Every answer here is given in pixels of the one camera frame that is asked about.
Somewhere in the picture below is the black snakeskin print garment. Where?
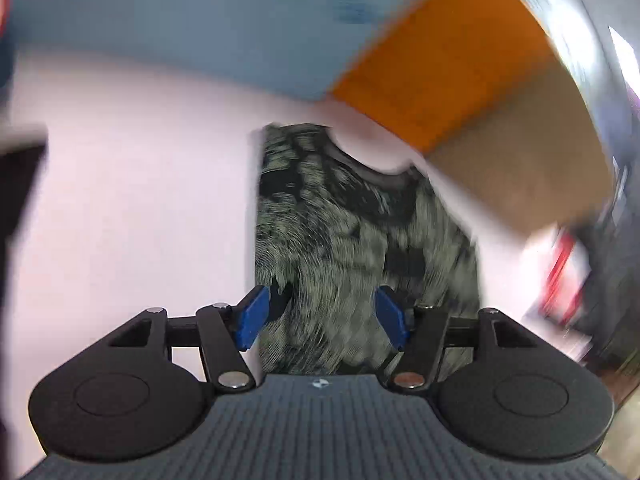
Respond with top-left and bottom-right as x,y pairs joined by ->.
247,122 -> 487,376

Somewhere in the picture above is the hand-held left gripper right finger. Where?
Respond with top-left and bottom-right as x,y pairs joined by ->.
374,284 -> 540,392

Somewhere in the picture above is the black cloth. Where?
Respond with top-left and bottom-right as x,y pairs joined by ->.
0,142 -> 48,321

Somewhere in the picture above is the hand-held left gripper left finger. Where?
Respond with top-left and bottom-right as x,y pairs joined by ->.
107,284 -> 272,394

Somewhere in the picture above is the light blue backdrop board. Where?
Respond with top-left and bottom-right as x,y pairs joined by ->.
0,0 -> 486,103

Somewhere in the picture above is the orange and brown cardboard box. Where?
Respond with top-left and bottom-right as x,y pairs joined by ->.
327,0 -> 617,236

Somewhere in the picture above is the red object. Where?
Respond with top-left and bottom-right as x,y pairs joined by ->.
537,227 -> 591,326

